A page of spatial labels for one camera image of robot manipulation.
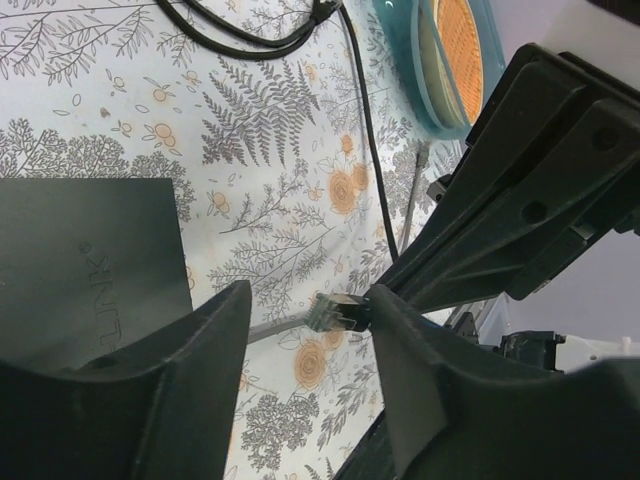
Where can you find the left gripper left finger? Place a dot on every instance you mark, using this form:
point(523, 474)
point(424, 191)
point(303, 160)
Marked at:
point(160, 408)

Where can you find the floral table mat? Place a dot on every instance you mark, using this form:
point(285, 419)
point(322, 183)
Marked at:
point(278, 171)

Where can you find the black network switch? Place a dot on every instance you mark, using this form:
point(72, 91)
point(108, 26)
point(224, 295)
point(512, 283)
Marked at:
point(88, 266)

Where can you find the teal plastic tray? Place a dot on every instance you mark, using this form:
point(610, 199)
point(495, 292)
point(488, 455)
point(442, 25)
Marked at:
point(422, 66)

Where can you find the round woven bamboo basket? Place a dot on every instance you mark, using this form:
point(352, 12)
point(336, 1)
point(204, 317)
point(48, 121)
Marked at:
point(460, 39)

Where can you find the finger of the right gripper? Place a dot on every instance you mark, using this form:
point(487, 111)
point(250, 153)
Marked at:
point(515, 242)
point(553, 113)

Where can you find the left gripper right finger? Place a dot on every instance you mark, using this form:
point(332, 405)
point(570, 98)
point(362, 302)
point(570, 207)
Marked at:
point(456, 411)

